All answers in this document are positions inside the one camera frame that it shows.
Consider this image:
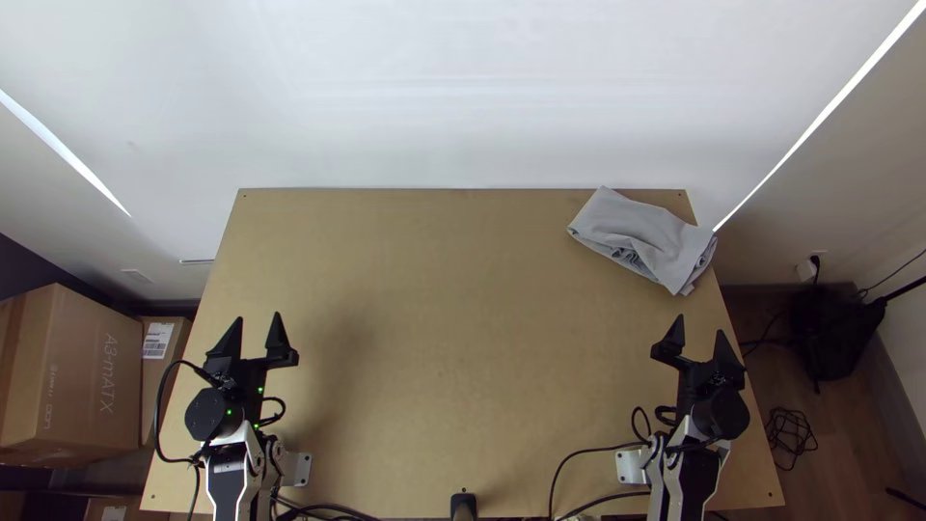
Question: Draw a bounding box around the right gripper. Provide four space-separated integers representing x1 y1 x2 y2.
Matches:
649 314 748 429

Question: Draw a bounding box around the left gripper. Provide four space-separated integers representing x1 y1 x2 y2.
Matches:
204 312 300 429

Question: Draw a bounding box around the grey t-shirt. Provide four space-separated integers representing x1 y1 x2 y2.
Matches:
566 185 719 297

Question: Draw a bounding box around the cardboard box with white label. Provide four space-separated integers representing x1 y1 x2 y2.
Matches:
139 315 195 448

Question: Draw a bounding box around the black bag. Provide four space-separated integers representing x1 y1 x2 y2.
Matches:
788 288 888 385

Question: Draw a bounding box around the large cardboard box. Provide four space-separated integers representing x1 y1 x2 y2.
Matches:
0 282 145 470

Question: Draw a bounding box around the small cardboard box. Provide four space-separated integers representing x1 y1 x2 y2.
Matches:
81 494 151 521

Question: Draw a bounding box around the coiled black cable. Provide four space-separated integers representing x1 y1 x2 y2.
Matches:
764 407 820 473

